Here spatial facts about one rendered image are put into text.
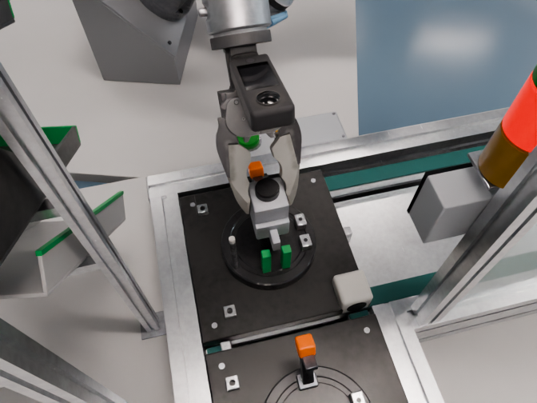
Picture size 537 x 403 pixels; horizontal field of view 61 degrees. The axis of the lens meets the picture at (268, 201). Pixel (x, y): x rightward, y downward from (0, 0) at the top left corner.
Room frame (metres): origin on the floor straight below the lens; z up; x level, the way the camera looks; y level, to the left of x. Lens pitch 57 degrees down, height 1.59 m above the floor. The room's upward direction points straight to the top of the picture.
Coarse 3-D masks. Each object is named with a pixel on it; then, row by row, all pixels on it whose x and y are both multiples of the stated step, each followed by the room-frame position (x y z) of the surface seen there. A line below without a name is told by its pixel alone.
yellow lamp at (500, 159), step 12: (492, 144) 0.25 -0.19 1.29; (504, 144) 0.24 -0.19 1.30; (480, 156) 0.25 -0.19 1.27; (492, 156) 0.24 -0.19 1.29; (504, 156) 0.23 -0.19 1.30; (516, 156) 0.23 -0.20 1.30; (480, 168) 0.24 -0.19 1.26; (492, 168) 0.23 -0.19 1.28; (504, 168) 0.23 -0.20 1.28; (516, 168) 0.22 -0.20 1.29; (492, 180) 0.23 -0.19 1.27; (504, 180) 0.22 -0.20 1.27
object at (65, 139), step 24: (0, 144) 0.33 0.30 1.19; (72, 144) 0.32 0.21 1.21; (0, 168) 0.21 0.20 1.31; (24, 168) 0.23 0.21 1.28; (0, 192) 0.19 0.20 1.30; (24, 192) 0.21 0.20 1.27; (0, 216) 0.18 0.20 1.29; (24, 216) 0.20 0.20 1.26; (0, 240) 0.16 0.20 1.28; (0, 264) 0.14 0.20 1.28
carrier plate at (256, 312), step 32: (224, 192) 0.41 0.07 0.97; (320, 192) 0.41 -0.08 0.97; (192, 224) 0.35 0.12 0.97; (224, 224) 0.35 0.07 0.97; (320, 224) 0.35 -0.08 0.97; (192, 256) 0.30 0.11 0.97; (320, 256) 0.30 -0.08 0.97; (352, 256) 0.30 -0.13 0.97; (224, 288) 0.25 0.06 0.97; (288, 288) 0.25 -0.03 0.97; (320, 288) 0.25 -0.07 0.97; (224, 320) 0.20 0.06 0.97; (256, 320) 0.20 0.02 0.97; (288, 320) 0.20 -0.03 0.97
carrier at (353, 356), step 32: (352, 320) 0.20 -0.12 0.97; (224, 352) 0.16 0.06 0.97; (256, 352) 0.16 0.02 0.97; (288, 352) 0.16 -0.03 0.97; (320, 352) 0.16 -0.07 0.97; (352, 352) 0.16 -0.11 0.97; (384, 352) 0.16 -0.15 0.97; (224, 384) 0.12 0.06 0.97; (256, 384) 0.12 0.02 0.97; (288, 384) 0.12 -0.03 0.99; (320, 384) 0.12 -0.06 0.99; (352, 384) 0.12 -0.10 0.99; (384, 384) 0.12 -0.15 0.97
